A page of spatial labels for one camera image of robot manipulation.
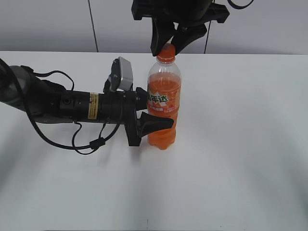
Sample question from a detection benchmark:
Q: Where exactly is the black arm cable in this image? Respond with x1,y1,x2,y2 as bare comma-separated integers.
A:
0,57,126,155

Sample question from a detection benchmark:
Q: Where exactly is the orange soda plastic bottle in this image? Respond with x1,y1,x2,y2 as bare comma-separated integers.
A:
147,57,181,150

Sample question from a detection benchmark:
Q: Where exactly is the orange bottle cap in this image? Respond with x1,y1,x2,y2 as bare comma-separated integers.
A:
156,43,176,63

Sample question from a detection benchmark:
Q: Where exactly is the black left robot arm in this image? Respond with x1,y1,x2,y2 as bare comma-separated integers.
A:
0,57,174,146

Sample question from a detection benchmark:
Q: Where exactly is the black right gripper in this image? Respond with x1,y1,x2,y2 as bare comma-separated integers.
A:
131,0,230,56

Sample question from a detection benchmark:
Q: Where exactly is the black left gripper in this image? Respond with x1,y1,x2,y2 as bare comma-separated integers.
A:
99,87,174,146

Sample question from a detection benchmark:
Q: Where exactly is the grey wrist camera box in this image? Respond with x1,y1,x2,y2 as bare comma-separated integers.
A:
103,56,133,93

